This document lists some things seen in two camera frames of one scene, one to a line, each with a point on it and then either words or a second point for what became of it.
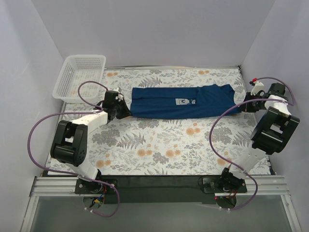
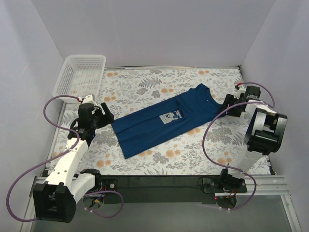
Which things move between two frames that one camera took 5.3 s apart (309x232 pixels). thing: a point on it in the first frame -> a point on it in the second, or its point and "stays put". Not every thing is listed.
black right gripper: [247, 102] -> [232, 105]
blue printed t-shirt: [217, 100] -> [197, 107]
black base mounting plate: [140, 189] stays put
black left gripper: [121, 109] -> [101, 117]
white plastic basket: [76, 69] stays put
